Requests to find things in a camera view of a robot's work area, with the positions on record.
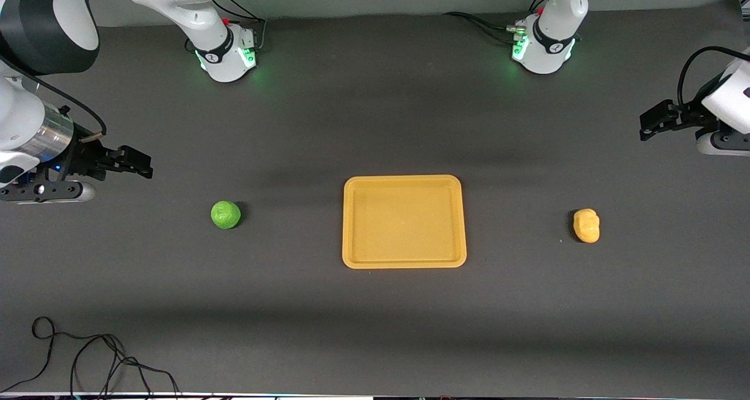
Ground green apple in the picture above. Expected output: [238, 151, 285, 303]
[210, 200, 242, 230]

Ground yellow potato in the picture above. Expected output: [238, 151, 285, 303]
[572, 208, 602, 244]

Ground yellow rectangular plastic tray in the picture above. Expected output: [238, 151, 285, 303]
[342, 175, 468, 270]

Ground dark grey table mat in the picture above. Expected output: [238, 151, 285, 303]
[0, 0, 750, 398]

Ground black left arm wrist cable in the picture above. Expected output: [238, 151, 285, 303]
[677, 45, 750, 109]

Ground black arm wrist cable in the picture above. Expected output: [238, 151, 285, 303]
[0, 60, 108, 144]
[677, 45, 750, 109]

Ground black right arm wrist cable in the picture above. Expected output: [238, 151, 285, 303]
[0, 60, 108, 144]

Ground loose thin black cable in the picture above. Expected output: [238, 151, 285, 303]
[0, 316, 183, 399]

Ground black right arm base cables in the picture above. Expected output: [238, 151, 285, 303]
[185, 0, 268, 54]

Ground black arm base cables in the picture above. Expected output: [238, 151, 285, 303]
[185, 0, 268, 54]
[442, 0, 551, 45]

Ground black left arm base cables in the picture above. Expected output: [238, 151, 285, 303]
[442, 0, 551, 45]

